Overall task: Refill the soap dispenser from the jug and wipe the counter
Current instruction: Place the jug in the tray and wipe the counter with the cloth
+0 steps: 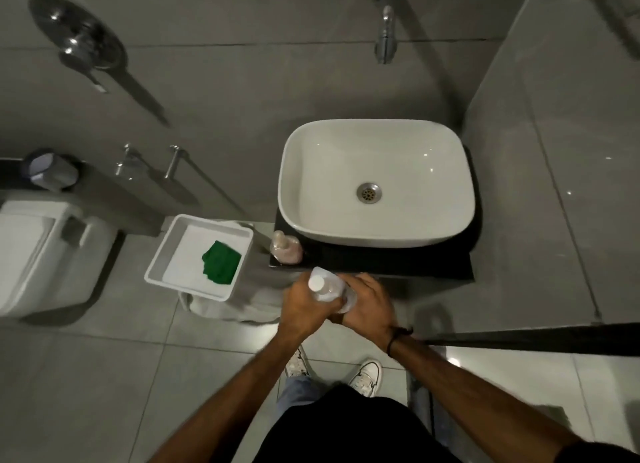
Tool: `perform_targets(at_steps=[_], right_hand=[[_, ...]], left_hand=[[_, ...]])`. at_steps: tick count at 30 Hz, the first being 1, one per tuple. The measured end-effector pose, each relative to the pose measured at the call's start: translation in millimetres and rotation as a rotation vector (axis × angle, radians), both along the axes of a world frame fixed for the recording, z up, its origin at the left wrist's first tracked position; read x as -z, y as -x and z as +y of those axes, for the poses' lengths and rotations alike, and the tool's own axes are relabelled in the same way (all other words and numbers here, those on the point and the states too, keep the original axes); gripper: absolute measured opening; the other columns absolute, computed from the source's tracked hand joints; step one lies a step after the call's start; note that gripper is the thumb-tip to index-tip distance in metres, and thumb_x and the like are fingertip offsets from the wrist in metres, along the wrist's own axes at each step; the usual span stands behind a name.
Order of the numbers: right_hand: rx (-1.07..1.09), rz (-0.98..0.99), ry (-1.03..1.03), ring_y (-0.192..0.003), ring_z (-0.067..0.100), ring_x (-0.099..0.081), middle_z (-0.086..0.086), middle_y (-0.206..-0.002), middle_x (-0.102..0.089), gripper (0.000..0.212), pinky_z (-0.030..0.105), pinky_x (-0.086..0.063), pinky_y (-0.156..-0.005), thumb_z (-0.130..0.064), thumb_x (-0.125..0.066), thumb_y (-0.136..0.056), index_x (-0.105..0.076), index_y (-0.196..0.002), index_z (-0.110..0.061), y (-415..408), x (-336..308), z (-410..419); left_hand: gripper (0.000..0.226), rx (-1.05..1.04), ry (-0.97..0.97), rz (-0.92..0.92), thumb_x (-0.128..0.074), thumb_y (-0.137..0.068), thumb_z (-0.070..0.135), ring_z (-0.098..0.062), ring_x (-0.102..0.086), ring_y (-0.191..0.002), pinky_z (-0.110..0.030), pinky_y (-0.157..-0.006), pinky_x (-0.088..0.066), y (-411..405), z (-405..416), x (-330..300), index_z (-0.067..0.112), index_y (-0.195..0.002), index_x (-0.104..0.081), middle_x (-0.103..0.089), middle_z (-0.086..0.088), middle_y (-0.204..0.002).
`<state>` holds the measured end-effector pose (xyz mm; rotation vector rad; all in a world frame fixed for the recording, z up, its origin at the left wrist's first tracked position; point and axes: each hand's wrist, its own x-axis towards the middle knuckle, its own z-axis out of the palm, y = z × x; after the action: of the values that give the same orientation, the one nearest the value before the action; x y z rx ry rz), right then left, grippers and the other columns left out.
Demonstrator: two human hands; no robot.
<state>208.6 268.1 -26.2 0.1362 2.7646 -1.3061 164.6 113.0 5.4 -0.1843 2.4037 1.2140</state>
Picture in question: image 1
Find chrome angle valve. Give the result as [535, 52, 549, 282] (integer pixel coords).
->
[164, 145, 185, 180]

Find clear plastic bottle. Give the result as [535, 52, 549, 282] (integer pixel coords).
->
[308, 267, 358, 314]

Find white toilet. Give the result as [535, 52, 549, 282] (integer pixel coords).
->
[0, 199, 119, 319]

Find white ceramic sink basin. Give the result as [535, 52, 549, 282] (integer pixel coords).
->
[277, 119, 476, 249]

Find person's left forearm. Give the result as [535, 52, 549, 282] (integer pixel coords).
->
[147, 324, 323, 463]

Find person's left white sneaker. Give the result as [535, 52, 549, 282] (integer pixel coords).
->
[285, 346, 311, 379]

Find person's left hand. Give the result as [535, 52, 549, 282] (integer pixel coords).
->
[278, 272, 346, 336]

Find person's black shirt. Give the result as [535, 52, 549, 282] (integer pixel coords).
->
[252, 384, 463, 463]

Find green cleaning cloth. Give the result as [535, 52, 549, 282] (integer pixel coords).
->
[201, 241, 243, 286]

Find person's white sneaker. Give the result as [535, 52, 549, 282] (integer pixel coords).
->
[285, 346, 311, 379]
[347, 359, 383, 399]

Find person's right white sneaker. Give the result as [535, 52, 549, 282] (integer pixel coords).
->
[347, 359, 383, 399]

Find black wrist band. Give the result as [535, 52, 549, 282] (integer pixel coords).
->
[385, 326, 414, 357]

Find pink soap dispenser bottle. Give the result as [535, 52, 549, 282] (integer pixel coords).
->
[270, 230, 304, 266]

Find white plastic tray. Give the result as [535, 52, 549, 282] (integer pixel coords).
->
[144, 214, 255, 302]

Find person's blue jeans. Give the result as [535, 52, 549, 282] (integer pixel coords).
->
[274, 375, 326, 421]

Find person's right forearm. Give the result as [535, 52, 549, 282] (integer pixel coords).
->
[387, 330, 586, 463]

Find black sink counter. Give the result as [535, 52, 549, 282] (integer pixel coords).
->
[268, 145, 482, 282]

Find toilet paper holder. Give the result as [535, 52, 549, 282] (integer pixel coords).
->
[21, 149, 81, 193]

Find person's right hand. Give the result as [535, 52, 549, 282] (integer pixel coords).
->
[330, 273, 399, 348]

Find chrome wall faucet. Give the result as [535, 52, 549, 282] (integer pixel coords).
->
[367, 0, 406, 65]

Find metal sink drain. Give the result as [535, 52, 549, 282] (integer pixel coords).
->
[356, 182, 383, 204]

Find black glass partition frame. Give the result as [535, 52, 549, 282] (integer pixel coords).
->
[417, 322, 640, 357]

